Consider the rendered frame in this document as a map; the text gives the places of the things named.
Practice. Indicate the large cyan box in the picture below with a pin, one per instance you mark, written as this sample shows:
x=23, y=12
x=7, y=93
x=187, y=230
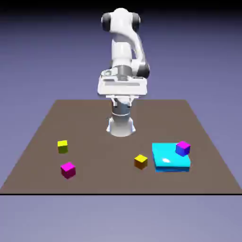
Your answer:
x=168, y=158

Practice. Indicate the small purple cube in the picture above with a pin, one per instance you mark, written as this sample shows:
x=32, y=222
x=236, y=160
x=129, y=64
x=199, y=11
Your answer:
x=182, y=148

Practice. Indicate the small orange cube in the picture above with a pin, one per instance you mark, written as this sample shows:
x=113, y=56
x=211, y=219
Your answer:
x=140, y=161

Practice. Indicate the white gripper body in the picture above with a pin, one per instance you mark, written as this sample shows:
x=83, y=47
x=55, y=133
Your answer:
x=122, y=87

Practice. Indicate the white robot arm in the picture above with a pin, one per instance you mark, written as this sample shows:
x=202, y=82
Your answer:
x=121, y=34

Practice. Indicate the small magenta cube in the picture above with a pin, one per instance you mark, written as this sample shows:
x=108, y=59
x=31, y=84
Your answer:
x=68, y=170

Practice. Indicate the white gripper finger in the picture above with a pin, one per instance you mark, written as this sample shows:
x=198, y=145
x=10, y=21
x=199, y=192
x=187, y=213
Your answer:
x=129, y=102
x=114, y=102

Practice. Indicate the small yellow-green cube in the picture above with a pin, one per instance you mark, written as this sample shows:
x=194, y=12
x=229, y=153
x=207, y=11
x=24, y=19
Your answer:
x=62, y=146

